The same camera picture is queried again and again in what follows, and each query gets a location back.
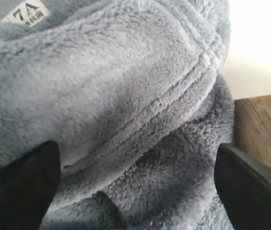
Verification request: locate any wooden block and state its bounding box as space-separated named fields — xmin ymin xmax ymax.
xmin=234 ymin=94 xmax=271 ymax=168

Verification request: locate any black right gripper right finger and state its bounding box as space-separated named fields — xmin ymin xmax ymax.
xmin=214 ymin=144 xmax=271 ymax=230

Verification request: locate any grey-blue fleece towel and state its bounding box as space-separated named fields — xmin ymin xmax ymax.
xmin=0 ymin=0 xmax=234 ymax=230

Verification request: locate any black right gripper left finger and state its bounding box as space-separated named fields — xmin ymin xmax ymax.
xmin=0 ymin=141 xmax=61 ymax=230

